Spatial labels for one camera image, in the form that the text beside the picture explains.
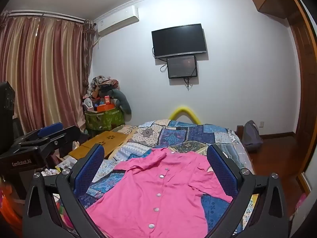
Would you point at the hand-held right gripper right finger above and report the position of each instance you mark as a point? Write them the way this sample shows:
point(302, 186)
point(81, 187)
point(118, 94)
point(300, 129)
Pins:
point(223, 173)

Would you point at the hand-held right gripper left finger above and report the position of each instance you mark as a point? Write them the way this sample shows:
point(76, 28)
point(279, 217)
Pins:
point(90, 171)

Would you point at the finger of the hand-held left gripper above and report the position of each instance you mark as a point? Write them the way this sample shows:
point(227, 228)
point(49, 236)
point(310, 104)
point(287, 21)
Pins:
point(49, 129)
point(66, 135)

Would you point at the pink button shirt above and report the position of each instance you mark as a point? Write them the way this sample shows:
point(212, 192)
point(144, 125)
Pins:
point(148, 178)

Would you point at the pile of mixed clothes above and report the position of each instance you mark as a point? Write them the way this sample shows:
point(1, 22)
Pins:
point(101, 81)

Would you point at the pile of papers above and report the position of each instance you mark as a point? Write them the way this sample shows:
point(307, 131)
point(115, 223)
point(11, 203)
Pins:
point(65, 164)

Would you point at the green storage box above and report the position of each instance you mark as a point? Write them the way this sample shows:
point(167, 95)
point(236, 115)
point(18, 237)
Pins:
point(104, 120)

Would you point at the grey backpack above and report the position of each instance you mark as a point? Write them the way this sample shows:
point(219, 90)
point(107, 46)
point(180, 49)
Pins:
point(251, 136)

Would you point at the orange box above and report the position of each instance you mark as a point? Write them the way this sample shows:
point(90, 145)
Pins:
point(106, 108)

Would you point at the small red box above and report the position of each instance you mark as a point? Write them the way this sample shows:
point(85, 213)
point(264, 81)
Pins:
point(107, 100)

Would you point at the striped pink curtain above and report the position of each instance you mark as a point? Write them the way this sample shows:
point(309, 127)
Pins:
point(49, 67)

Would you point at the blue patchwork blanket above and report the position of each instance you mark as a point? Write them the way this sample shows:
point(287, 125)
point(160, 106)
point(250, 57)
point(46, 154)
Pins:
point(173, 133)

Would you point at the yellow foam noodle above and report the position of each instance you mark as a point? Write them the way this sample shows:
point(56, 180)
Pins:
point(183, 109)

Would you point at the small black monitor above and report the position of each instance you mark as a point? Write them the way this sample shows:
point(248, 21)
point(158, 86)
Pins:
point(182, 67)

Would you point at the curtain rod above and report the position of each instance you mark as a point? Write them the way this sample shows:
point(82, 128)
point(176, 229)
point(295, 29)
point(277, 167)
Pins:
point(49, 14)

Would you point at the brown wooden door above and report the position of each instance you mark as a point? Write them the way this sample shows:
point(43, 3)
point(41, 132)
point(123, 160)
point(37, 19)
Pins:
point(304, 79)

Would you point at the white air conditioner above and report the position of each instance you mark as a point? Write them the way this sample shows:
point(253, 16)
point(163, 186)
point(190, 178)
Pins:
point(116, 19)

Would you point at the brown bed post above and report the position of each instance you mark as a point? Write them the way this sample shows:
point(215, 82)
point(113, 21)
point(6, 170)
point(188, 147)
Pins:
point(239, 131)

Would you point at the black wall television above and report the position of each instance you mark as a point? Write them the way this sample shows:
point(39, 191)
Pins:
point(178, 39)

